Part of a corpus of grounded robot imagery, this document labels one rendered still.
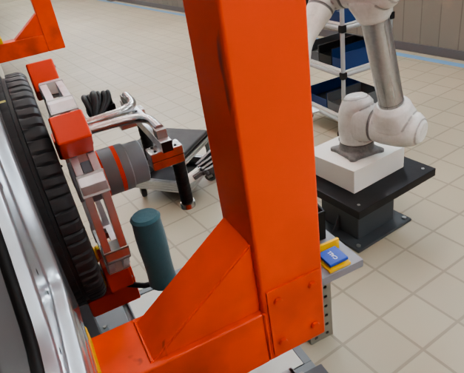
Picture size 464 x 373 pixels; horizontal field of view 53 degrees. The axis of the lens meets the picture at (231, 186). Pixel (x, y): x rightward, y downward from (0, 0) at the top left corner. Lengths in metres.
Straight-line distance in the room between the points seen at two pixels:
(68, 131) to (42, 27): 3.90
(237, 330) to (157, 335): 0.17
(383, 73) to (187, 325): 1.26
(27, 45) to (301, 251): 4.21
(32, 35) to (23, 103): 3.80
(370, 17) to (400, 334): 1.16
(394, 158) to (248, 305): 1.37
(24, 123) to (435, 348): 1.54
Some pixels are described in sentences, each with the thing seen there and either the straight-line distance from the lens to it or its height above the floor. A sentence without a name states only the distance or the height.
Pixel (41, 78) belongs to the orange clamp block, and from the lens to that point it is 1.47.
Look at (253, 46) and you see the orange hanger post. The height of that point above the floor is 1.26.
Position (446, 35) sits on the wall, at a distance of 4.84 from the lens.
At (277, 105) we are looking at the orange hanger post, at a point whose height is 1.15.
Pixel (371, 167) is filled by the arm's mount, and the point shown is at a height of 0.39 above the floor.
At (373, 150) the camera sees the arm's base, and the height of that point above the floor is 0.43.
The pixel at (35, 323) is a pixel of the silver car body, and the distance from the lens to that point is 0.75.
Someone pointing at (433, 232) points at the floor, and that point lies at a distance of 2.44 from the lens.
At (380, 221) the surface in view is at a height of 0.05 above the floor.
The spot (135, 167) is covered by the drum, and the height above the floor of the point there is 0.87.
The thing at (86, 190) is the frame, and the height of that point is 0.95.
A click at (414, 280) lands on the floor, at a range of 2.17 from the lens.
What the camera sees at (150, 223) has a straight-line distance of 1.34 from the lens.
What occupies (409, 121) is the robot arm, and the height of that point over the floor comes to 0.63.
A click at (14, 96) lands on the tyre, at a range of 1.21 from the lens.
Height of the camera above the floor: 1.46
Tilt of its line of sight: 31 degrees down
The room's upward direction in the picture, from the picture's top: 9 degrees counter-clockwise
